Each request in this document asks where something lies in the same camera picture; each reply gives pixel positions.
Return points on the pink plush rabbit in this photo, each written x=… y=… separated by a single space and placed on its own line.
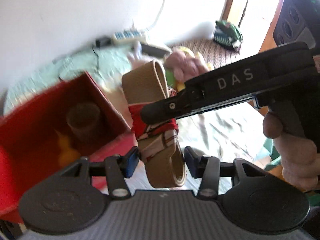
x=136 y=58

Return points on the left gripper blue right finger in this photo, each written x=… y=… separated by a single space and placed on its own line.
x=193 y=162

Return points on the large red cardboard box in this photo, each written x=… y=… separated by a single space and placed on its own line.
x=32 y=137

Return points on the orange fruit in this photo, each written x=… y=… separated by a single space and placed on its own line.
x=67 y=154

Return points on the white power strip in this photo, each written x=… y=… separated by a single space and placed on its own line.
x=128 y=36

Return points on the brown paper cup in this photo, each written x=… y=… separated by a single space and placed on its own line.
x=83 y=120

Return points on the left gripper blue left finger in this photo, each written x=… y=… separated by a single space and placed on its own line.
x=131 y=160

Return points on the black power adapter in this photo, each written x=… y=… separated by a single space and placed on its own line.
x=103 y=42

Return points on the dark green garment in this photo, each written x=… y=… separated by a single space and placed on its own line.
x=228 y=35

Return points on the black flat remote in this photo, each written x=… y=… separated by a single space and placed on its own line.
x=155 y=51

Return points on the pink plush bear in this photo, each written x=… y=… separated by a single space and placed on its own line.
x=184 y=67

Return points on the green yellow plush toy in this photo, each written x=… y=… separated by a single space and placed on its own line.
x=197 y=55

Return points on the right hand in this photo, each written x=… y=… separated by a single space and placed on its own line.
x=299 y=156

